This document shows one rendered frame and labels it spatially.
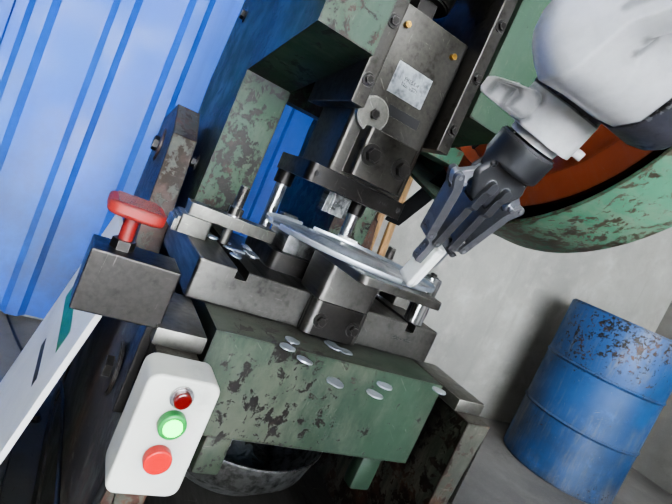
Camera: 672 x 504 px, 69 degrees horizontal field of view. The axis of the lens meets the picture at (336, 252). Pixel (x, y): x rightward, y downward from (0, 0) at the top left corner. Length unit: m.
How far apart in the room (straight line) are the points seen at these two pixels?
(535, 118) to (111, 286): 0.49
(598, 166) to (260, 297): 0.61
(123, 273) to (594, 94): 0.49
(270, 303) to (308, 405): 0.16
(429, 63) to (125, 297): 0.58
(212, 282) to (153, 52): 1.33
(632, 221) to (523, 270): 2.02
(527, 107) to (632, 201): 0.37
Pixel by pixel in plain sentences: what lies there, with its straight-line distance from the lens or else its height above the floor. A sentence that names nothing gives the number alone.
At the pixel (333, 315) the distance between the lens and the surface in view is 0.75.
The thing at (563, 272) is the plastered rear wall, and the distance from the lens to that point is 3.20.
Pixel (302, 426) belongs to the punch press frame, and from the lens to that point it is 0.74.
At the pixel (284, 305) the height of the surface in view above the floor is 0.67.
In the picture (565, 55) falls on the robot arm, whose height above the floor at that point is 1.03.
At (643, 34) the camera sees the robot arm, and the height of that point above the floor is 1.05.
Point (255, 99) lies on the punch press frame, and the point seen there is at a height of 0.96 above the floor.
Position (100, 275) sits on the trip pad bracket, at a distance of 0.57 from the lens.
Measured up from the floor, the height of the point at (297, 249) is 0.75.
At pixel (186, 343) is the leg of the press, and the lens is 0.60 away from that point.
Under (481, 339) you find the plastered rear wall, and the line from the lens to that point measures 2.94.
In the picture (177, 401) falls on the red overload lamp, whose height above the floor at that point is 0.61.
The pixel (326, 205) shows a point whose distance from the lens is 0.87.
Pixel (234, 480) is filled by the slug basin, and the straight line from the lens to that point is 0.88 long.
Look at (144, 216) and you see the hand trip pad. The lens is 0.55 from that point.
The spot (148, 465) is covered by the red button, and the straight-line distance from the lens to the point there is 0.56.
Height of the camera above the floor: 0.85
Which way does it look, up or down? 6 degrees down
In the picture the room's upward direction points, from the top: 24 degrees clockwise
